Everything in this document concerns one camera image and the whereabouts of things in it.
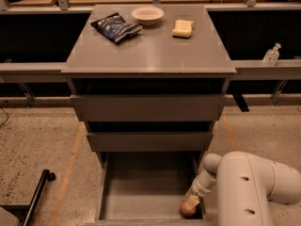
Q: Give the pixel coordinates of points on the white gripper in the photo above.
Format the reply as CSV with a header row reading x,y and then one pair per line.
x,y
198,190

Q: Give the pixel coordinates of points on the white bowl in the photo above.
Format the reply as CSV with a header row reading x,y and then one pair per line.
x,y
147,15

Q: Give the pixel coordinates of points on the blue chip bag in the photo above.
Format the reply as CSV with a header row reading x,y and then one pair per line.
x,y
115,28

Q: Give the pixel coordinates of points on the yellow sponge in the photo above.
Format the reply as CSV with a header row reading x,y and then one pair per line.
x,y
183,29

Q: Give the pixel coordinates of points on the grey drawer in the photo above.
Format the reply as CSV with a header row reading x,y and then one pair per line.
x,y
149,142
147,189
148,107

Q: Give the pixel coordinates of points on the grey top drawer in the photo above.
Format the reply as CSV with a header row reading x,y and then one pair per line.
x,y
148,107

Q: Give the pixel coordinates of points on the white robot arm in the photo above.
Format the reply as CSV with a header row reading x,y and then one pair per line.
x,y
246,185

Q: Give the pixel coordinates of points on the grey drawer cabinet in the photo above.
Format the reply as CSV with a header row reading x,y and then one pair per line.
x,y
152,63

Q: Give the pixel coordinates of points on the clear sanitizer bottle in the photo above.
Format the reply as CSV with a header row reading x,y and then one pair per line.
x,y
272,55

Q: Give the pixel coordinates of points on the black metal stand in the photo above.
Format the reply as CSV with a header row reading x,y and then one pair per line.
x,y
22,214

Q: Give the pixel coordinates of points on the grey middle drawer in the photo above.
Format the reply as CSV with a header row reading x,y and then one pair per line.
x,y
149,142

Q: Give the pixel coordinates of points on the red apple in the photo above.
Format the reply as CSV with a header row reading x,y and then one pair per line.
x,y
187,210

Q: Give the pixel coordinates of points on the grey bottom drawer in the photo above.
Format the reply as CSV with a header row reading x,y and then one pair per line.
x,y
147,189

